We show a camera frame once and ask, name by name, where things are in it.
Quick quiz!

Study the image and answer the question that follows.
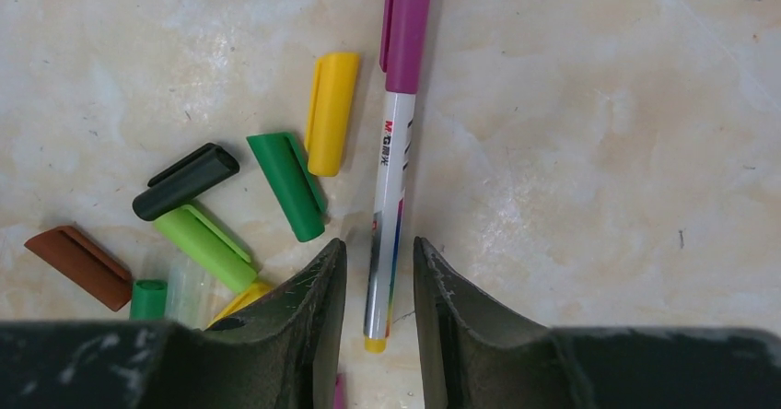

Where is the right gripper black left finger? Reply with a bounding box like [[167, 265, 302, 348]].
[[1, 239, 347, 408]]

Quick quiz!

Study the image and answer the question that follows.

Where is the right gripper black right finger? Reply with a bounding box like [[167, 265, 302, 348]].
[[413, 238, 780, 408]]

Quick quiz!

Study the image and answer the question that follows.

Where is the yellow pen cap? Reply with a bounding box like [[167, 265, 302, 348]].
[[304, 52, 360, 177], [209, 280, 274, 327]]

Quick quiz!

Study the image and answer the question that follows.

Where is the purple pen cap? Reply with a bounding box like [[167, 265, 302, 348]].
[[333, 373, 346, 409]]

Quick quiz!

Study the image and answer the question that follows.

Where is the lime pen cap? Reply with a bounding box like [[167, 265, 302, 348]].
[[152, 204, 257, 294]]

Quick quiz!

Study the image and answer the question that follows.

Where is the green pen cap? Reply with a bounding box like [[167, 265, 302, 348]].
[[246, 132, 327, 242], [129, 279, 168, 320]]

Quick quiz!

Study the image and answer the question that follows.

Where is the black pen cap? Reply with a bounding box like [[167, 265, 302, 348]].
[[132, 143, 240, 221]]

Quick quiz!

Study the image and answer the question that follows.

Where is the brown pen cap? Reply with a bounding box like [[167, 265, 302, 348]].
[[24, 226, 133, 311]]

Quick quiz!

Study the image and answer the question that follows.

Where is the marker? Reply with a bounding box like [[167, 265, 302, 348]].
[[363, 0, 431, 354]]

